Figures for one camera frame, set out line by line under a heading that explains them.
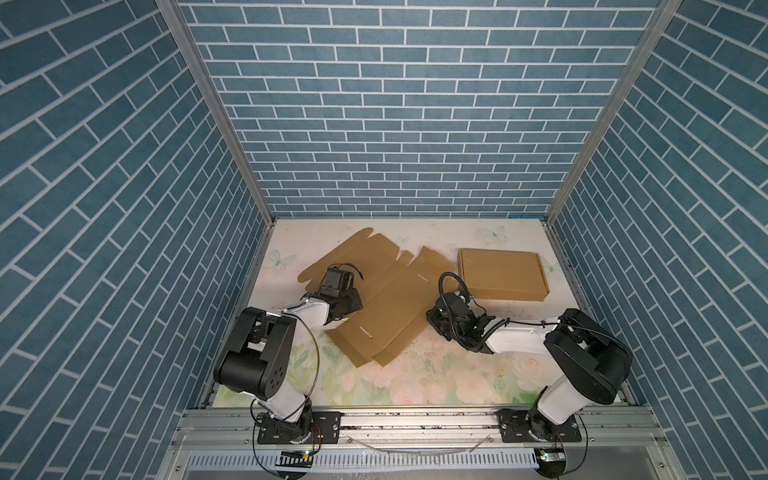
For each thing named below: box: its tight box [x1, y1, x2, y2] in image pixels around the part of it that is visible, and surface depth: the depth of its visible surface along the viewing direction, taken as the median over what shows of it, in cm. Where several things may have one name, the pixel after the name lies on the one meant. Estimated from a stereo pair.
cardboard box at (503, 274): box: [458, 248, 550, 302], surface depth 103 cm
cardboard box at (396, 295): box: [297, 228, 457, 368], surface depth 96 cm
